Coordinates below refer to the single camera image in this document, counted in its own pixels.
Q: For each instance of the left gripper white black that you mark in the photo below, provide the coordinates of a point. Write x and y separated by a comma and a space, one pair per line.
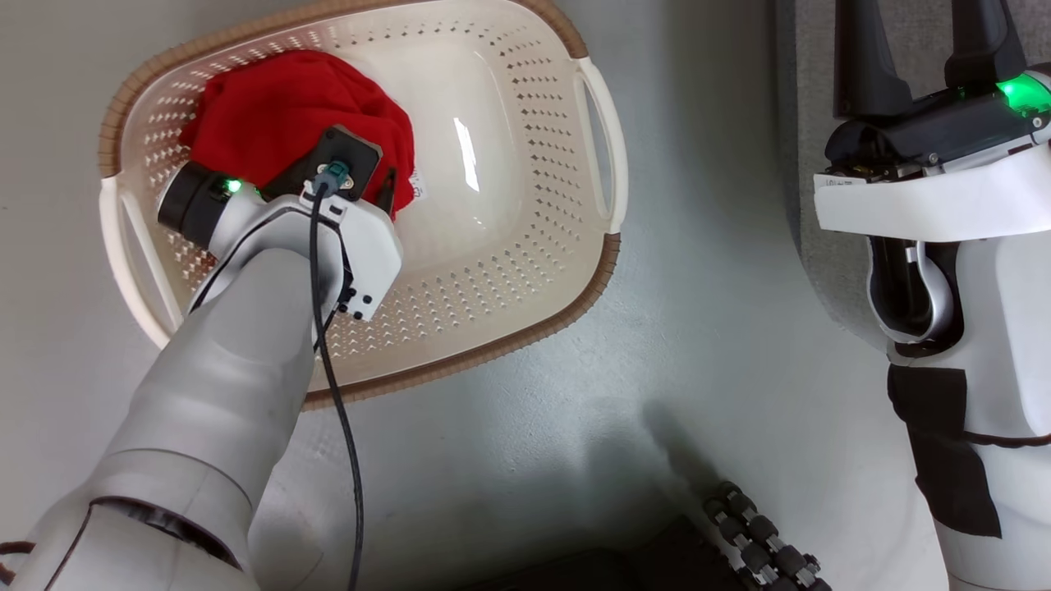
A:
369, 254

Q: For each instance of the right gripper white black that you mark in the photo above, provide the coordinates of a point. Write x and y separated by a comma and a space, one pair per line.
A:
936, 197

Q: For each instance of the red shirt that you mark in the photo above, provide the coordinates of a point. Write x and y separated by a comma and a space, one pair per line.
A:
271, 115

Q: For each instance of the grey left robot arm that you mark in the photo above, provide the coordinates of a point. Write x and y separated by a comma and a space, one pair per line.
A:
213, 394

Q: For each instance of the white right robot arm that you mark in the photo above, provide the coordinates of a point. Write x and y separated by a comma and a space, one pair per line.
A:
1010, 328

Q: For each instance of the grey fabric sofa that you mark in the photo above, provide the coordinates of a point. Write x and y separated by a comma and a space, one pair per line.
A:
817, 74

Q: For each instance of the cream perforated plastic laundry basket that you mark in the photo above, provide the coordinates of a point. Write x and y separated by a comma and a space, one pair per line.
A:
493, 271

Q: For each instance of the black roller wheel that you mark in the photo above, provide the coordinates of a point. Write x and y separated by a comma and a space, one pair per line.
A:
764, 533

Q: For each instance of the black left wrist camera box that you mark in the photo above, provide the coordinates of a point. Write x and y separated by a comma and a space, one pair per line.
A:
328, 148

